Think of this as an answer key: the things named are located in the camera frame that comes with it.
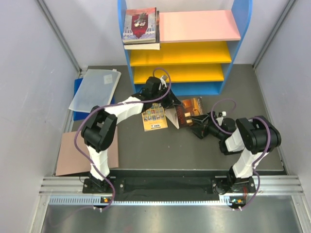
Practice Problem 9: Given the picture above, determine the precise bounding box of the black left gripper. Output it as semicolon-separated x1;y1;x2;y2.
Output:
151;85;183;109

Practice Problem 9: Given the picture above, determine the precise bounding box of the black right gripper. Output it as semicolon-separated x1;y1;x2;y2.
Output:
189;111;225;140

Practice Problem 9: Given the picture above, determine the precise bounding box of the black red-lettered glossy book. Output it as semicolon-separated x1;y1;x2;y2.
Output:
164;97;204;129

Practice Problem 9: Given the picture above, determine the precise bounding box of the yellow Shakespeare paperback book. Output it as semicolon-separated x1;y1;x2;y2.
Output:
141;103;168;132

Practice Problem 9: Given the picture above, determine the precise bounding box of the dark Tale of Two Cities book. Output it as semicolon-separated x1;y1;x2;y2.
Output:
124;10;160;50

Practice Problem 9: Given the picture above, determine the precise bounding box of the black Storey Treehouse book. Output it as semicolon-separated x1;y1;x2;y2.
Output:
122;37;156;44

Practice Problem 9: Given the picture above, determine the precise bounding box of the purple red illustrated book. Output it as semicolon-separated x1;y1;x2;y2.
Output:
122;7;156;39

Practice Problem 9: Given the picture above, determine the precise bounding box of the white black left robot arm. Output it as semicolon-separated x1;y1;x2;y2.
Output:
80;75;180;193

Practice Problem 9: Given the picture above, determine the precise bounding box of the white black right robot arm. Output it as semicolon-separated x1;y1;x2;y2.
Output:
190;112;281;195

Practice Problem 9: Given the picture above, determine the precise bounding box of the colourful blue-framed bookshelf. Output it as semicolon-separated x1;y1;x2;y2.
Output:
125;0;253;96

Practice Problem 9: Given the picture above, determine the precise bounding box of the translucent white zip file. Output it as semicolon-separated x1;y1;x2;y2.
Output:
69;69;121;113

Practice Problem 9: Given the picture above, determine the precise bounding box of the blue folder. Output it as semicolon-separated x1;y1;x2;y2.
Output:
69;75;116;114

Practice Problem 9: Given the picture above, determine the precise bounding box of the pink brown flat folder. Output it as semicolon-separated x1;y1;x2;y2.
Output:
55;130;119;176

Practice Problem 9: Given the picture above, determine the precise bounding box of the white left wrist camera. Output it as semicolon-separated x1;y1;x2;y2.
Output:
159;75;168;90

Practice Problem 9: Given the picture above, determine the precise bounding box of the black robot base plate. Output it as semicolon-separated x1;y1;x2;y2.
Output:
82;169;255;201

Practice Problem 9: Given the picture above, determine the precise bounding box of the grey slotted cable duct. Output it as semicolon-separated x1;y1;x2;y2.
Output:
49;196;243;206

